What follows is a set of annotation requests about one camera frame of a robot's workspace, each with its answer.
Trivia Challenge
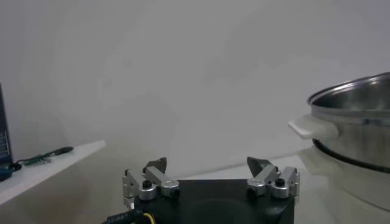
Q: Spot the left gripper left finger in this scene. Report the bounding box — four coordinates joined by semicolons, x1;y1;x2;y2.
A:
122;156;180;211

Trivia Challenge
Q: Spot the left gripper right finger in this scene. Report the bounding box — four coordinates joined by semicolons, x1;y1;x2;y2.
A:
246;156;301;199

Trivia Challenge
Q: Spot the stainless steel steamer basket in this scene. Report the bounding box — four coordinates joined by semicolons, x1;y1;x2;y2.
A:
288;72;390;173

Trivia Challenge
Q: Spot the white work table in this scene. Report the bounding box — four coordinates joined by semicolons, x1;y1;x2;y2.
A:
178;154;390;224

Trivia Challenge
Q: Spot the white electric cooker base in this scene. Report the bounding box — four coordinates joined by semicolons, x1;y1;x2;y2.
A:
297;145;390;213

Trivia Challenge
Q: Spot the black white adapter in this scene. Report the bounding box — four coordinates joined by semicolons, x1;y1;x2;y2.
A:
50;146;75;156

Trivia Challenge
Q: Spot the white side table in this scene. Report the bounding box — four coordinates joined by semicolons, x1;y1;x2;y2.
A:
0;139;107;208

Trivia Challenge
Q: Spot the blue oval object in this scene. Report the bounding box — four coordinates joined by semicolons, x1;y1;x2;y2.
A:
0;167;13;183

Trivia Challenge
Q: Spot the dark printed box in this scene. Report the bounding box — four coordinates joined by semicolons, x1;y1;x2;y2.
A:
0;82;14;167

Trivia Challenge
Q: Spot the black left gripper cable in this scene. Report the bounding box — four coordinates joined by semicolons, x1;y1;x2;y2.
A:
102;209;156;224

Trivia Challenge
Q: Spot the thin black cable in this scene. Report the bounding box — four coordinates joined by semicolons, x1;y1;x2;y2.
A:
8;158;34;172

